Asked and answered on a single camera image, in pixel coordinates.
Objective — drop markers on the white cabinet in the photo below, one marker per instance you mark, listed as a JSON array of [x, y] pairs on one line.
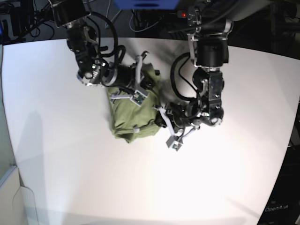
[[17, 203]]

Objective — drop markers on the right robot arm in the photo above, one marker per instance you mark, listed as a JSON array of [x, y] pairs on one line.
[[96, 67]]

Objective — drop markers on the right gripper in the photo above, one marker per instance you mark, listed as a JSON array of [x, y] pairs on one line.
[[128, 79]]

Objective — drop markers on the black OpenArm box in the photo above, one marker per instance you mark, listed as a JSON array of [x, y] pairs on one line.
[[283, 206]]

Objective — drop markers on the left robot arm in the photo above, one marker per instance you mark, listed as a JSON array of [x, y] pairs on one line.
[[208, 26]]

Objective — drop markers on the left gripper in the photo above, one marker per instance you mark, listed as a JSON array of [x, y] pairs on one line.
[[173, 118]]

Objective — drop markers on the black power strip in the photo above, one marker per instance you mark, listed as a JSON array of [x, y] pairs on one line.
[[182, 14]]

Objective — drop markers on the green T-shirt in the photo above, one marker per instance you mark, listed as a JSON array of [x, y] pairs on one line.
[[125, 114]]

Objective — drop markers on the blue box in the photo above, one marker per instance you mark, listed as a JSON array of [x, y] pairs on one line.
[[146, 4]]

